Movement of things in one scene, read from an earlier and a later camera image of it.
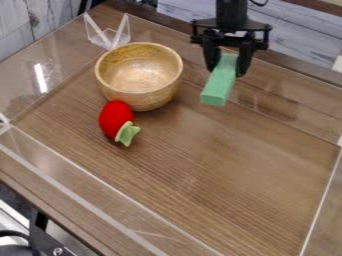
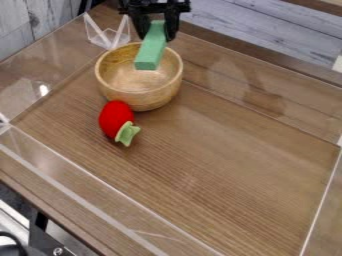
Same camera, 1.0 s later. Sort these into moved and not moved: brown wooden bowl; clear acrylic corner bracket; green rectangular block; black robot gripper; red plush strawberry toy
Moved: green rectangular block; black robot gripper
Not moved: red plush strawberry toy; brown wooden bowl; clear acrylic corner bracket
